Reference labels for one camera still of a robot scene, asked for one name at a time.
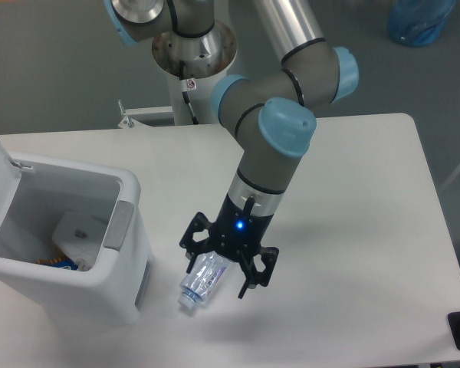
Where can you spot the crushed clear plastic bottle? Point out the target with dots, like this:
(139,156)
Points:
(200,286)

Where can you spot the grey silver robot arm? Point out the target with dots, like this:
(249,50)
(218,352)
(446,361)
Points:
(271,120)

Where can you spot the blue orange snack wrapper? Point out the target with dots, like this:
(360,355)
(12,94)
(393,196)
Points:
(62,262)

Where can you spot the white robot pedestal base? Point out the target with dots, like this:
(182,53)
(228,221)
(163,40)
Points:
(195,96)

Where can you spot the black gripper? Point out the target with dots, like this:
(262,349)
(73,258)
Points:
(239,230)

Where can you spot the clear plastic wrapper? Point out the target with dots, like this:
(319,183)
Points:
(79,236)

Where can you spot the white trash can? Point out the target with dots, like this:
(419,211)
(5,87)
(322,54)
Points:
(35,191)

